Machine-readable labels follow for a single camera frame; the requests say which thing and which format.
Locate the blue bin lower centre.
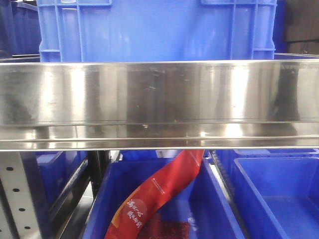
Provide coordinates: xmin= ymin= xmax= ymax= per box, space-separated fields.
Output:
xmin=83 ymin=158 xmax=244 ymax=239

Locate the blue bin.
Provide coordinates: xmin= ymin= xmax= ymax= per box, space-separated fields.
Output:
xmin=216 ymin=149 xmax=319 ymax=239
xmin=83 ymin=158 xmax=244 ymax=239
xmin=35 ymin=151 xmax=87 ymax=205

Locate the blue bin lower left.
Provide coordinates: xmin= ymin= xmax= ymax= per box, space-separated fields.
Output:
xmin=35 ymin=151 xmax=87 ymax=205

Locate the blue bin lower right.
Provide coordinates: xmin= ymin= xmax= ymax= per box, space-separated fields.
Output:
xmin=216 ymin=149 xmax=319 ymax=239

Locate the red printed banner strip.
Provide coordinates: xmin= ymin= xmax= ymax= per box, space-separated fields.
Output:
xmin=104 ymin=149 xmax=204 ymax=239

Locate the tall blue crate on shelf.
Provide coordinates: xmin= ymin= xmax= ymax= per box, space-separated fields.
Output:
xmin=37 ymin=0 xmax=277 ymax=62

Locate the dark blue crate upper left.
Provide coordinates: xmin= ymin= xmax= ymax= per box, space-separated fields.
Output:
xmin=0 ymin=0 xmax=41 ymax=58

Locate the perforated grey metal upright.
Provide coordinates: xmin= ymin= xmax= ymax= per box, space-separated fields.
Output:
xmin=0 ymin=152 xmax=41 ymax=239

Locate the stainless steel shelf rail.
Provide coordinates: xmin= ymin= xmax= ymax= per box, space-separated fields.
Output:
xmin=0 ymin=59 xmax=319 ymax=151

